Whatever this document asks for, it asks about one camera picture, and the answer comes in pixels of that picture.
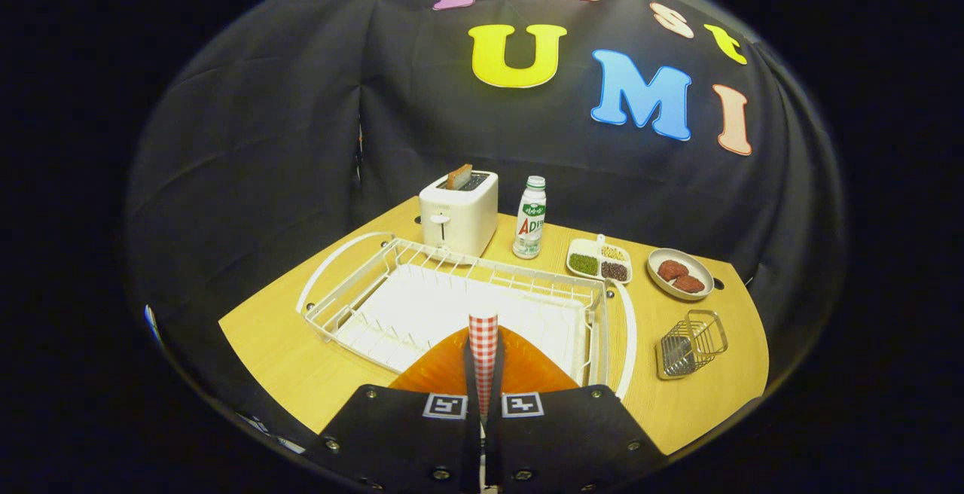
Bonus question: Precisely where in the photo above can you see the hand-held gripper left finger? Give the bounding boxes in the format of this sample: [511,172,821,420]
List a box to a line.
[305,328,484,492]

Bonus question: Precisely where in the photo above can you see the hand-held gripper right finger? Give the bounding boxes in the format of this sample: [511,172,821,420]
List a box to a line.
[486,327,670,493]

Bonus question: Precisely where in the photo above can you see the red checkered handle spoon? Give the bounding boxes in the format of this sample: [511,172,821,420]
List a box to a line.
[468,312,499,423]

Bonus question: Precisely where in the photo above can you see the white wire dish rack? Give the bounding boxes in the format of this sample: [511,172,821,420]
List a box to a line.
[296,232,638,401]

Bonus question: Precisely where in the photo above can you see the metal wire basket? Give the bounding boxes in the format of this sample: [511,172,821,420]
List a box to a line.
[654,310,729,380]

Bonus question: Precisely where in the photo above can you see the grey dish with meat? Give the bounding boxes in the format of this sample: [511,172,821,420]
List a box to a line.
[647,248,715,301]

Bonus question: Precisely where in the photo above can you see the white divided tray with grains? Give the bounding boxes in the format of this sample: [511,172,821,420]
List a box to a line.
[566,234,633,285]

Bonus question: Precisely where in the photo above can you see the white drink bottle green label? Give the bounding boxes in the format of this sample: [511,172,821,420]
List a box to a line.
[513,175,548,260]

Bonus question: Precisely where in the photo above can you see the white toaster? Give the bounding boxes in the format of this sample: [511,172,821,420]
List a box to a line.
[419,170,499,258]

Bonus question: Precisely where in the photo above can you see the black backdrop cloth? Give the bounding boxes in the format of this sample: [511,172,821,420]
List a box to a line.
[124,0,844,450]

